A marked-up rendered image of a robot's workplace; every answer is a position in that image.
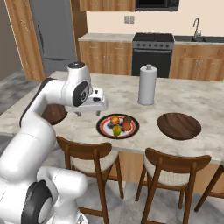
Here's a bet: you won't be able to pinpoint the red orange fruit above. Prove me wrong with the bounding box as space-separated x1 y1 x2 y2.
121 121 132 131

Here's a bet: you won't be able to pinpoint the orange yellow fruit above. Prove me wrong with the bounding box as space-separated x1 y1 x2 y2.
110 115 121 126

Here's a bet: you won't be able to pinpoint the grey wall socket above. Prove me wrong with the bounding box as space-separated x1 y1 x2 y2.
123 15 136 25

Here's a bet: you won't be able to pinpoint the black red white plate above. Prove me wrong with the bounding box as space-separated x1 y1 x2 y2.
95 113 141 140

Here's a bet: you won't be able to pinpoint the black microwave oven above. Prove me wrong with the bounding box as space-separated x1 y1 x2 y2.
135 0 180 12

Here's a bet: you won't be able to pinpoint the white paper towel roll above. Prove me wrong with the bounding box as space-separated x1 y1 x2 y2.
137 64 158 106

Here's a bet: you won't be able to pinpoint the sink with tap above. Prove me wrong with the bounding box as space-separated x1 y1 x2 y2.
174 17 224 44

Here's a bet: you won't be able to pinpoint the wooden wall cupboards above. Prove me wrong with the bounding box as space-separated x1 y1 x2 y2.
78 0 137 12

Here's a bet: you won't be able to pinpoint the wooden tall cupboard panel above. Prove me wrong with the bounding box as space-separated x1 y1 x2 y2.
4 0 46 81

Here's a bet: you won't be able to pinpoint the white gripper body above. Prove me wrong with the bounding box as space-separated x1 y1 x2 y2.
65 95 109 114

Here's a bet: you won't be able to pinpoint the green yellow mango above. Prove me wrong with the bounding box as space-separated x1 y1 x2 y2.
112 125 123 137

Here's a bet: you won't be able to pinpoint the wooden base cupboards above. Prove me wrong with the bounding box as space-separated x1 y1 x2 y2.
168 43 224 82
78 40 134 76

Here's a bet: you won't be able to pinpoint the black oven with hob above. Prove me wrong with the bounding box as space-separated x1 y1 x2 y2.
130 32 175 79

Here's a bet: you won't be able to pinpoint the grey fridge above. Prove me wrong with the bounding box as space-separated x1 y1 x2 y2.
29 0 77 76

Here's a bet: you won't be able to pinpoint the dark wooden bowl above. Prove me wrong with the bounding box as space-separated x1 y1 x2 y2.
157 112 202 141
40 103 69 126

